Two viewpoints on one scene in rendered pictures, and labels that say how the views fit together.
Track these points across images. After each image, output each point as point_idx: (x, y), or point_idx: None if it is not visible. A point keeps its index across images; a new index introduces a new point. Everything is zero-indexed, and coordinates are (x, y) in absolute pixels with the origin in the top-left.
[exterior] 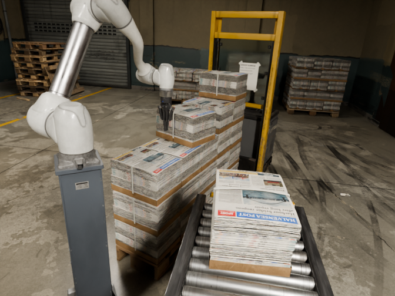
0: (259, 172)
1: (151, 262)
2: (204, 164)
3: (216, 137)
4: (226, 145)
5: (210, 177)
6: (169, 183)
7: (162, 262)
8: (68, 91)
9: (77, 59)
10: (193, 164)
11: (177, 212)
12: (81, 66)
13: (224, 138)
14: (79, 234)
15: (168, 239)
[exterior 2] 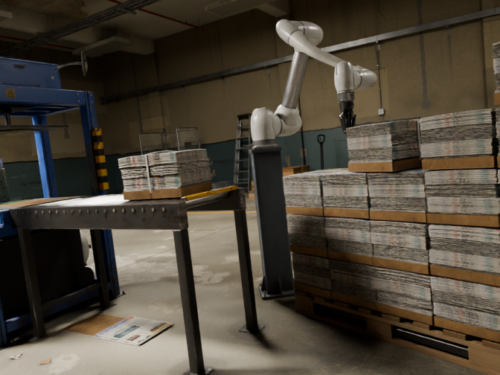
0: (185, 150)
1: None
2: (377, 210)
3: (412, 172)
4: (470, 207)
5: (402, 246)
6: (301, 197)
7: (301, 295)
8: (285, 101)
9: (289, 77)
10: (347, 195)
11: (320, 248)
12: (295, 82)
13: (457, 188)
14: (256, 202)
15: (309, 274)
